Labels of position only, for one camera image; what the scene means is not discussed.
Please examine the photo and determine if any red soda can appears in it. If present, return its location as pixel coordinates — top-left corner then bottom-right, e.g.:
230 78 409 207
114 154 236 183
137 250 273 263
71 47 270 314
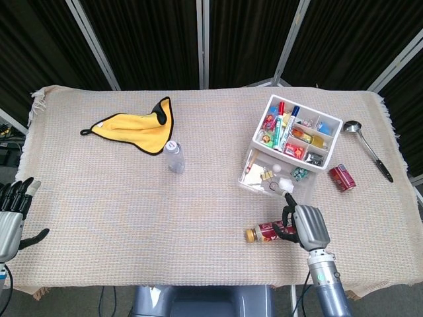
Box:
328 163 357 192

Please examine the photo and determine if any yellow microfiber cloth black trim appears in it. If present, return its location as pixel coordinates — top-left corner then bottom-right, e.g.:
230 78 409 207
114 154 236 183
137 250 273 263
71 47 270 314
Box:
79 96 175 157

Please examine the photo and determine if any clear plastic water bottle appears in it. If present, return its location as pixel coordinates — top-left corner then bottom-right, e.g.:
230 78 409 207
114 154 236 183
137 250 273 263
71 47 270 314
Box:
163 140 186 175

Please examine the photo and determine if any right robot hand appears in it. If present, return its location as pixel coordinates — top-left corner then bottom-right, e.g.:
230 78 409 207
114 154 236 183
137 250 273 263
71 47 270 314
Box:
271 192 331 251

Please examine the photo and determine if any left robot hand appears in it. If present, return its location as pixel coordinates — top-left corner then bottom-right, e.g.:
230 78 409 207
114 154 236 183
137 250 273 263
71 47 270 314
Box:
0 176 50 264

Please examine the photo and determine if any white cotton wad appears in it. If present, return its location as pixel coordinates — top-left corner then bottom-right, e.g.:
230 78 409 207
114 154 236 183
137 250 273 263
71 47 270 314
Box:
279 176 295 193

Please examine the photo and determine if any cluttered equipment shelf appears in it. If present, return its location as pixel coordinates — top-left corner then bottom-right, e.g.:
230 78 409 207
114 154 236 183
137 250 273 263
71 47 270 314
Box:
0 120 21 169

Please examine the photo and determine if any white marker blue cap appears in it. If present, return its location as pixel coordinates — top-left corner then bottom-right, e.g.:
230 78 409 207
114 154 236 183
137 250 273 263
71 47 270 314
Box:
279 105 301 151

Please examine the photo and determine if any black folding screen white frame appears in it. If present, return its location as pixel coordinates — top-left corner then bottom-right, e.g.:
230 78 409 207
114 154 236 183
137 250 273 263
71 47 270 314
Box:
0 0 423 176

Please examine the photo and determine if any black binder clips pile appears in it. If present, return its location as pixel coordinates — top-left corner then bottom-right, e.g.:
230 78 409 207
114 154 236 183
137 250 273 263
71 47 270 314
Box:
305 151 327 165

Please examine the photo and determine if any beige woven tablecloth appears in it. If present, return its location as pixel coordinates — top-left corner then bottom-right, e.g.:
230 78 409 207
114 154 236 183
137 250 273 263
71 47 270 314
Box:
18 85 409 300

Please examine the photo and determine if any white plastic drawer organizer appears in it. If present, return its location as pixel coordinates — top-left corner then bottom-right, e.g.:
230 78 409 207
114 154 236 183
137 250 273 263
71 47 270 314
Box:
251 94 344 171

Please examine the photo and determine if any small yellow bottle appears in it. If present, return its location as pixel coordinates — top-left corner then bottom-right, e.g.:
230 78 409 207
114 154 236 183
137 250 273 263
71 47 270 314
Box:
310 134 330 149

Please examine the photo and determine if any red snack packet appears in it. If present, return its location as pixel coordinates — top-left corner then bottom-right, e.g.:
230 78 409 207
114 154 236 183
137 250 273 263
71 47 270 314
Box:
284 143 307 159

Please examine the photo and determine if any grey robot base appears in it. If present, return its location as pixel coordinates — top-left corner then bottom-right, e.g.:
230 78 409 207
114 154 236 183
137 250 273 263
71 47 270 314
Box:
132 285 275 317

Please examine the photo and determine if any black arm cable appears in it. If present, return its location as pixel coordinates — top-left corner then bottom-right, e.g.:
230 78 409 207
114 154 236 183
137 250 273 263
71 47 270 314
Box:
292 277 312 317

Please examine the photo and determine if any red Costa coffee bottle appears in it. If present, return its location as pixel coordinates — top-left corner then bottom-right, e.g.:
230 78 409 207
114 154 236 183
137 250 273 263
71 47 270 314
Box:
245 220 298 244

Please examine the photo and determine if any metal ladle black handle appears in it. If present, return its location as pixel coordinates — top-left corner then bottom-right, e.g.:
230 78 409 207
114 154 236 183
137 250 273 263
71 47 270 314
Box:
342 120 394 183

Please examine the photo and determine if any green circuit board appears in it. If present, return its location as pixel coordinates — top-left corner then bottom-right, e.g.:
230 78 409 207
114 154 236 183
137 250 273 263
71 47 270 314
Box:
290 167 310 181

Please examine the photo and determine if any green marker red cap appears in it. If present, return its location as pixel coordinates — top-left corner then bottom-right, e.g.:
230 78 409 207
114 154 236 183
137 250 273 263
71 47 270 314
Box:
273 101 286 151

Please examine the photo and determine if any clear plastic storage bin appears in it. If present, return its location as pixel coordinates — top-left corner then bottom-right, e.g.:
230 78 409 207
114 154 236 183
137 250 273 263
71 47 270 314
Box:
237 147 318 202

